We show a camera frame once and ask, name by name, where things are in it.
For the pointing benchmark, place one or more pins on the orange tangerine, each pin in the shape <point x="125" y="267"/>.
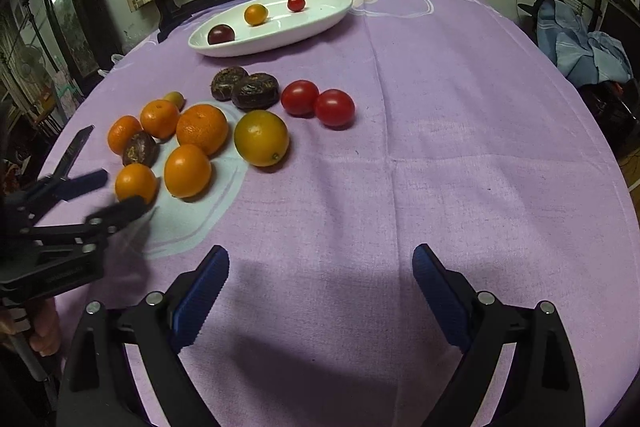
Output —
<point x="202" y="129"/>
<point x="136" y="183"/>
<point x="187" y="171"/>
<point x="159" y="118"/>
<point x="122" y="134"/>

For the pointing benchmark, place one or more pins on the standing fan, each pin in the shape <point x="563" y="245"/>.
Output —
<point x="27" y="62"/>

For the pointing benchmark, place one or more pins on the small red cherry tomato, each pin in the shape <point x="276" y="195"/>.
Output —
<point x="296" y="3"/>

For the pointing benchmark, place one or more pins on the orange-yellow tomato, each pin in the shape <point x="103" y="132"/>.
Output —
<point x="256" y="14"/>

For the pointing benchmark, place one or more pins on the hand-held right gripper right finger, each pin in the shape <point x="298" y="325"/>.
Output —
<point x="440" y="302"/>

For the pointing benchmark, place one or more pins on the person's left hand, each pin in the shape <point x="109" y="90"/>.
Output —
<point x="45" y="327"/>

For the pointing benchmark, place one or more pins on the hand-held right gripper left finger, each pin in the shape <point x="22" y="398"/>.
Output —
<point x="200" y="302"/>

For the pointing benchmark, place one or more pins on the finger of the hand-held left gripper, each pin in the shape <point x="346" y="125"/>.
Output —
<point x="85" y="184"/>
<point x="122" y="209"/>

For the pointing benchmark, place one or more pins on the black bag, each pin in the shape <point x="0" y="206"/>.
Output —
<point x="610" y="112"/>

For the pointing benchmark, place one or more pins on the white plastic bag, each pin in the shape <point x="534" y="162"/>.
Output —
<point x="111" y="63"/>

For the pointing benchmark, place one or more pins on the blue clothes pile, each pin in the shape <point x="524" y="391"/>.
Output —
<point x="585" y="42"/>

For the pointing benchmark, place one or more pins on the white oval plate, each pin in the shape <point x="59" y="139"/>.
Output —
<point x="310" y="24"/>

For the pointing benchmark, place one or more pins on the dark purple tomato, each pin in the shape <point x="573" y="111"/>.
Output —
<point x="221" y="34"/>

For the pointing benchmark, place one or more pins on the small yellow tomato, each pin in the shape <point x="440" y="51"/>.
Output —
<point x="173" y="99"/>

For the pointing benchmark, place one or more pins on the purple tablecloth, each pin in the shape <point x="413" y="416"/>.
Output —
<point x="400" y="182"/>

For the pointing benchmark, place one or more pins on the black hat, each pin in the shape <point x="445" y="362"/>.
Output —
<point x="531" y="9"/>

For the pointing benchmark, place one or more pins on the dark brown passion fruit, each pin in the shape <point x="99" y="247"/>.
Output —
<point x="256" y="92"/>
<point x="140" y="149"/>
<point x="227" y="81"/>

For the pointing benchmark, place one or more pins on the yellow-green orange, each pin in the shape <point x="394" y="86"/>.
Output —
<point x="261" y="138"/>

